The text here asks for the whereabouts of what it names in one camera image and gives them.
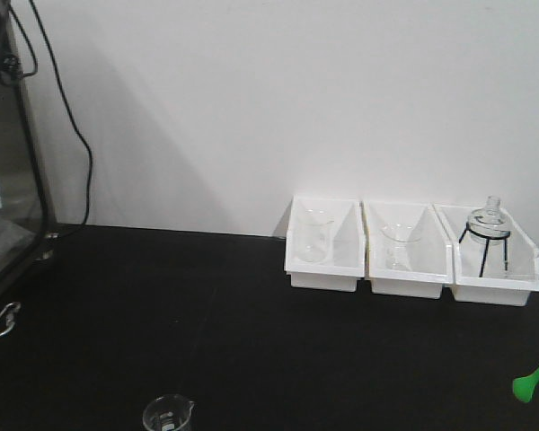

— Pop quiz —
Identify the white plastic bin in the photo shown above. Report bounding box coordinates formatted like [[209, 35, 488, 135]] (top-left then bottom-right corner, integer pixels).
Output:
[[434, 204, 539, 306], [284, 195, 367, 292], [363, 201, 454, 299]]

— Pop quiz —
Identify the left white plastic bin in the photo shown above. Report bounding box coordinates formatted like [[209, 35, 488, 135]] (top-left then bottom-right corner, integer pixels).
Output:
[[284, 195, 367, 292]]

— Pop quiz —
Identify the green plastic spoon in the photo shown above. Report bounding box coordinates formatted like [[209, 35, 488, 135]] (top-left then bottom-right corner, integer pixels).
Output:
[[511, 366, 539, 403]]

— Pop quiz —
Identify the clear glass conical flask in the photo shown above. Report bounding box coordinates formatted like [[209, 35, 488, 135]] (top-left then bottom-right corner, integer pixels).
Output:
[[380, 223, 423, 271]]

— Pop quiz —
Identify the small glass beaker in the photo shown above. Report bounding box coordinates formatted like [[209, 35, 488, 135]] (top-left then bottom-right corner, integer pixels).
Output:
[[142, 394, 195, 431]]

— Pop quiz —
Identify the right white plastic bin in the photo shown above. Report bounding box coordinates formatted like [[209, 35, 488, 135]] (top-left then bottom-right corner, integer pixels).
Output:
[[434, 204, 539, 306]]

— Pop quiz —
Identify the silver carabiner clip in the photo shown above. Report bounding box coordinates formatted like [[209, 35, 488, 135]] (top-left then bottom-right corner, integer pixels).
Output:
[[0, 302, 22, 338]]

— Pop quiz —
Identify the middle white plastic bin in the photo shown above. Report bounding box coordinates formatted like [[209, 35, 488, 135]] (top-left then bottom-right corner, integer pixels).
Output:
[[363, 201, 454, 299]]

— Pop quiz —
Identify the clear glass beaker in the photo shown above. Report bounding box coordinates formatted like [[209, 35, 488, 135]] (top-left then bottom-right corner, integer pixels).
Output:
[[294, 208, 333, 263]]

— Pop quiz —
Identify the glass door cabinet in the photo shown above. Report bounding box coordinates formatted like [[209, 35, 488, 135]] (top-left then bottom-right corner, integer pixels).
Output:
[[0, 1, 55, 295]]

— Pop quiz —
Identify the black cable on wall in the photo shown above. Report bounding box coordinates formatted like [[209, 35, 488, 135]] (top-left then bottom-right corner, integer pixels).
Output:
[[8, 0, 93, 230]]

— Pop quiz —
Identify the black wire tripod stand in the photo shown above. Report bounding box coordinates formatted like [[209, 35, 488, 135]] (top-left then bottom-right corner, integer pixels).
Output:
[[458, 222, 511, 277]]

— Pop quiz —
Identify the round glass flask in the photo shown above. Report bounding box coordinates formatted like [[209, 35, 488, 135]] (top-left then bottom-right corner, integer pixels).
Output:
[[466, 196, 511, 244]]

